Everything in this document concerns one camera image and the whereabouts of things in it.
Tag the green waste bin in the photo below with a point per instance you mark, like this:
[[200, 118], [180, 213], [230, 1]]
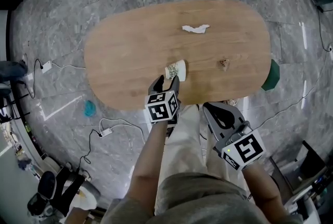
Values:
[[271, 77]]

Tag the small brown scrap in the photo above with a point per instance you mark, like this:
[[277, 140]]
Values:
[[224, 63]]

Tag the oval wooden table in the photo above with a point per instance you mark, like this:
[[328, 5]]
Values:
[[130, 49]]

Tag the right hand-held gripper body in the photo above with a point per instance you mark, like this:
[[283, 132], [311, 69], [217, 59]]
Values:
[[243, 150]]

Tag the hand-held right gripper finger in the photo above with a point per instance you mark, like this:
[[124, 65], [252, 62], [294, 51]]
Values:
[[234, 119], [214, 126]]

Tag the grey oval backpack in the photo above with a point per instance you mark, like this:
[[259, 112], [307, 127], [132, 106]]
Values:
[[48, 185]]

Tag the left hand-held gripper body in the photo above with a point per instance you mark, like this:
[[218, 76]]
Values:
[[161, 110]]

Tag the white tissue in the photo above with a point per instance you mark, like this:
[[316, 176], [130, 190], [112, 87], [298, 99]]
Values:
[[195, 28]]

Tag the small teal cloth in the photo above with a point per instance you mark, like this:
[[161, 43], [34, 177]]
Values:
[[89, 108]]

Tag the person's right forearm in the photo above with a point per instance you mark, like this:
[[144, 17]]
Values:
[[265, 191]]

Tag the person's grey shirt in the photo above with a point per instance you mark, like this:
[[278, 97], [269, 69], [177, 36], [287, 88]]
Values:
[[203, 199]]

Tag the person's beige trousers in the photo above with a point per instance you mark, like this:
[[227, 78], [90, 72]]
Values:
[[187, 139]]

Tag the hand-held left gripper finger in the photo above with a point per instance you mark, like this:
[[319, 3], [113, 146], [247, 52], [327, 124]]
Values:
[[175, 85], [156, 85]]

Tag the person's left forearm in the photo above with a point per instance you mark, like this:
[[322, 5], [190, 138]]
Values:
[[148, 165]]

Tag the white tape corner mark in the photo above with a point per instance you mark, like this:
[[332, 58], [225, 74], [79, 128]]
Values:
[[59, 108]]

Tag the right hand-held gripper camera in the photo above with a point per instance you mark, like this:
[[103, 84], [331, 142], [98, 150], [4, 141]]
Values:
[[240, 134]]

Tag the paper cup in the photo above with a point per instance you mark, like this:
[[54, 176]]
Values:
[[179, 69]]

